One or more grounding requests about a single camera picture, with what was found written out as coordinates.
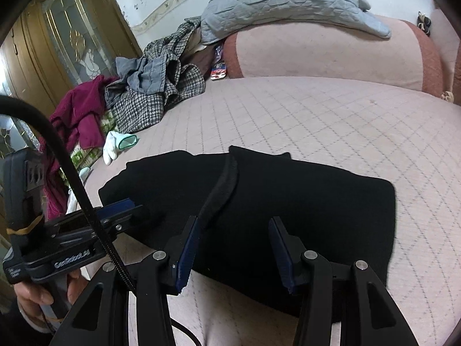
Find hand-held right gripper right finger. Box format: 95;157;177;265
268;216;409;346

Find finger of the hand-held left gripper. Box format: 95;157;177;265
54;205;152;251
46;198;139;231

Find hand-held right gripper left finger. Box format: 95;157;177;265
50;215;201;346

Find black pants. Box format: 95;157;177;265
98;145;397;323

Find person's left forearm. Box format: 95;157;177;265
0;296;63;346

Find person's left hand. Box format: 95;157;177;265
14;271;90;328

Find white sock with mint cuff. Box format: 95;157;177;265
66;167;90;214
103;131;139;167

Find green printed blanket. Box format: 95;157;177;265
70;110;116;169

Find houndstooth coat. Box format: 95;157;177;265
104;16;207;134

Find magenta garment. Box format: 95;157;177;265
45;75;120;217

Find grey-blue denim garment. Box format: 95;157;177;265
116;56;171;95

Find beige quilted sofa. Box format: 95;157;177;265
0;14;461;346

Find wooden door with patterned glass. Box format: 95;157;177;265
0;0;144;141

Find dark brown garment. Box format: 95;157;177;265
187;45;217;77

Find red and white packet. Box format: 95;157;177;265
210;61;228;80

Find grey quilted pillow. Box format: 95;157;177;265
200;0;392;44

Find black cable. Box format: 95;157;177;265
0;95;204;346

